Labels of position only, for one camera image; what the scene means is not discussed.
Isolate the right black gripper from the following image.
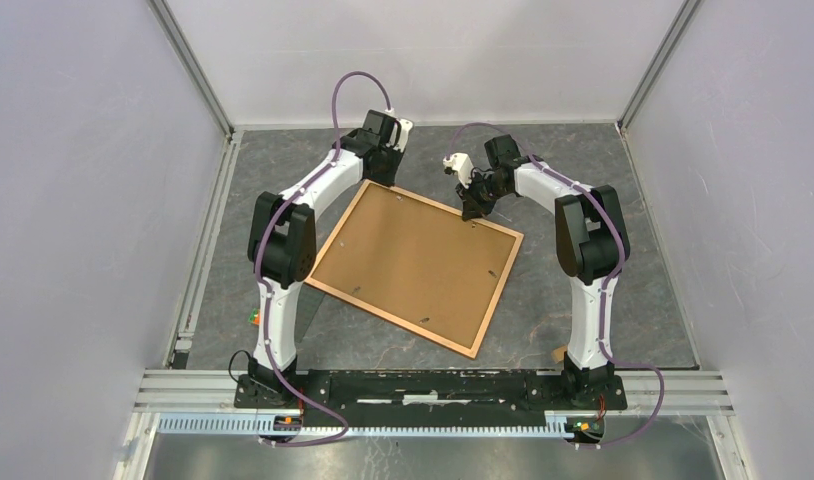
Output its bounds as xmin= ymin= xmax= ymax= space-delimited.
xmin=454 ymin=171 xmax=508 ymax=221

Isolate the wooden picture frame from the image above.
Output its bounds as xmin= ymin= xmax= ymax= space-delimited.
xmin=306 ymin=181 xmax=524 ymax=359

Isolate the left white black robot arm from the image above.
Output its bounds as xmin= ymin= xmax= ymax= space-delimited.
xmin=248 ymin=110 xmax=414 ymax=408

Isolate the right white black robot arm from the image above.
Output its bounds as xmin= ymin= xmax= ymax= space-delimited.
xmin=443 ymin=135 xmax=630 ymax=408

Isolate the grey building baseplate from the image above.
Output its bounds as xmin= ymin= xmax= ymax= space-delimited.
xmin=294 ymin=284 xmax=325 ymax=343

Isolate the small cardboard block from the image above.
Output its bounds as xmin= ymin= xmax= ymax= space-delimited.
xmin=551 ymin=345 xmax=568 ymax=363

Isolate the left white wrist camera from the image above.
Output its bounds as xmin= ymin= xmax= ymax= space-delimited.
xmin=385 ymin=108 xmax=414 ymax=152

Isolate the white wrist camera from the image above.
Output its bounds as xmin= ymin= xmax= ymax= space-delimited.
xmin=442 ymin=153 xmax=474 ymax=185
xmin=385 ymin=108 xmax=414 ymax=152

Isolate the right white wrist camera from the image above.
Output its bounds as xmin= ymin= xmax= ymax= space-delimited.
xmin=442 ymin=153 xmax=474 ymax=185

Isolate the slotted cable duct rail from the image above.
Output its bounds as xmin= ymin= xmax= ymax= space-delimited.
xmin=157 ymin=413 xmax=573 ymax=440

